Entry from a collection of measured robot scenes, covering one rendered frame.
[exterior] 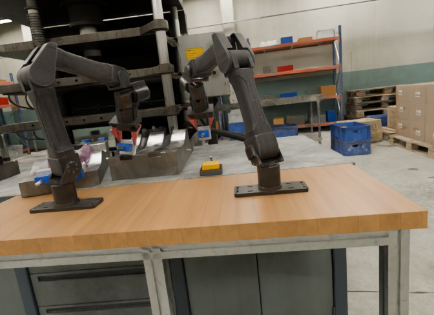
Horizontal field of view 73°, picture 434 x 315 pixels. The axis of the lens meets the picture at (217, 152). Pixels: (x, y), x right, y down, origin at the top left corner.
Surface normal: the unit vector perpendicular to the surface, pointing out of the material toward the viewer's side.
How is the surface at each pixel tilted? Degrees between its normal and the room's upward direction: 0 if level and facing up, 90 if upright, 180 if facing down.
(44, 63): 90
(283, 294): 90
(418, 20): 90
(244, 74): 70
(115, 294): 90
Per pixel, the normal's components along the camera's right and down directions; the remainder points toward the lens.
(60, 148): 0.70, -0.16
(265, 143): 0.43, -0.22
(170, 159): -0.03, 0.19
